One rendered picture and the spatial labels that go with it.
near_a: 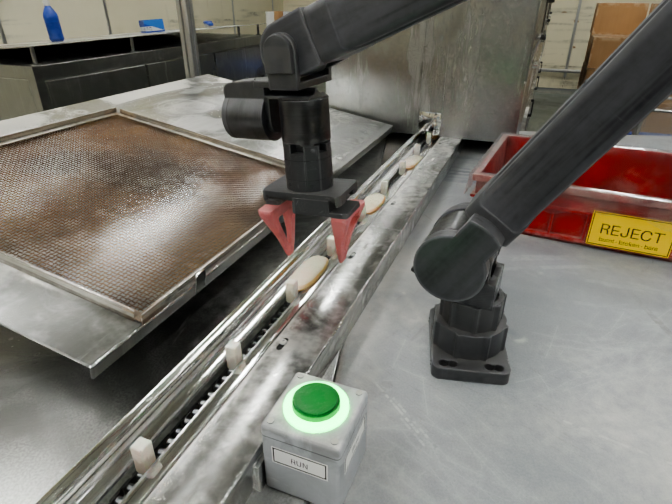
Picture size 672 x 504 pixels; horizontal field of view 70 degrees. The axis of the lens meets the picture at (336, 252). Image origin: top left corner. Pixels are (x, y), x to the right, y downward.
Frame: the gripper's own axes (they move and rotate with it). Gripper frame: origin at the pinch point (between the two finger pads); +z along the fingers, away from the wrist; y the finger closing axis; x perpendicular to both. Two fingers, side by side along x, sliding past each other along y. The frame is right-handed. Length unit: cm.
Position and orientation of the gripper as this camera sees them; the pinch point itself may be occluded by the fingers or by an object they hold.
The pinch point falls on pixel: (315, 251)
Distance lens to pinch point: 63.3
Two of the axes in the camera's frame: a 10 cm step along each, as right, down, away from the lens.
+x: 3.7, -4.3, 8.2
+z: 0.5, 8.9, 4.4
